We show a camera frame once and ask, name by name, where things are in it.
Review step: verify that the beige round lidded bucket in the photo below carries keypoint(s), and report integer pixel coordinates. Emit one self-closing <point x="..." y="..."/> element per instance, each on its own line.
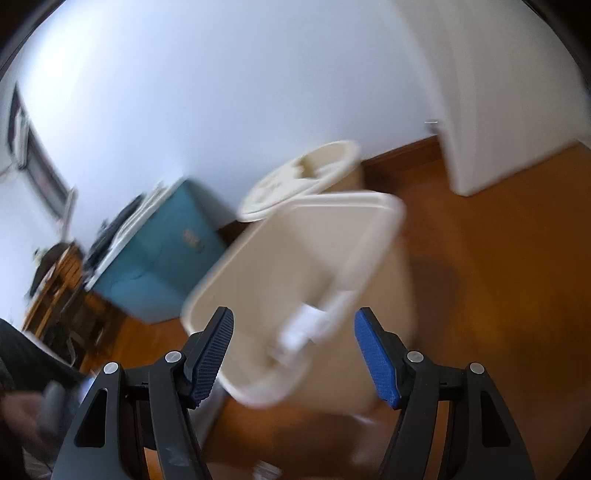
<point x="332" y="167"/>

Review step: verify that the beige square trash bin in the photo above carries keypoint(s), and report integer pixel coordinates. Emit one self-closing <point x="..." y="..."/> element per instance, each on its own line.
<point x="339" y="252"/>

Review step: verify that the white small carton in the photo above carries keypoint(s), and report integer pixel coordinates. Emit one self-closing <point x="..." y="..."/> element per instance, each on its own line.
<point x="305" y="326"/>

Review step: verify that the wooden shelf unit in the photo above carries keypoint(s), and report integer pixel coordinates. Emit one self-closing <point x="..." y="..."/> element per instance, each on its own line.
<point x="64" y="316"/>

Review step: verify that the metal door stopper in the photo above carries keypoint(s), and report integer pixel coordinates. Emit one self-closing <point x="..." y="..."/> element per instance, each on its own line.
<point x="432" y="125"/>

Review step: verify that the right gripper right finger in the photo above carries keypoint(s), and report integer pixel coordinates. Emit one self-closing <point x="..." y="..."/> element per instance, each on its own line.
<point x="482" y="438"/>

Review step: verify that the dark items on box lid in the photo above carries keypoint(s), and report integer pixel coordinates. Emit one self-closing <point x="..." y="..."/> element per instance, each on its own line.
<point x="105" y="237"/>

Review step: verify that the white open door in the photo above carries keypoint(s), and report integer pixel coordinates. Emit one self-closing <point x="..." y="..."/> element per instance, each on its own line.
<point x="504" y="89"/>

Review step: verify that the left black trouser leg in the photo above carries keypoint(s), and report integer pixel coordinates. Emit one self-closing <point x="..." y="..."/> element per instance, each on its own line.
<point x="26" y="370"/>

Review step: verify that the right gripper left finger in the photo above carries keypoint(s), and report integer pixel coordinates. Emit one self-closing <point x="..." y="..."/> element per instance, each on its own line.
<point x="128" y="411"/>

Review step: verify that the teal storage box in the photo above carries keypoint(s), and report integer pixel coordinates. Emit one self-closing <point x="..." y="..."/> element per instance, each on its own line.
<point x="158" y="255"/>

